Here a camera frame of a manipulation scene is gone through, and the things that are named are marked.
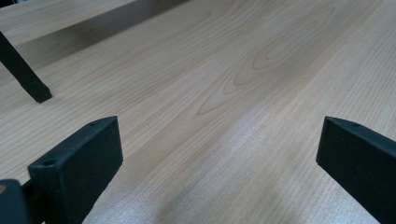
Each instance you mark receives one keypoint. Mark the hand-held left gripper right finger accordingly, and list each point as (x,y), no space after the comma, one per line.
(361,165)

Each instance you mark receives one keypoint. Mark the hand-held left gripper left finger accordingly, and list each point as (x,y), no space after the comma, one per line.
(77,168)

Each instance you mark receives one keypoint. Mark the black two-tier metal rack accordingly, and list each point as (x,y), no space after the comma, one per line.
(21,71)

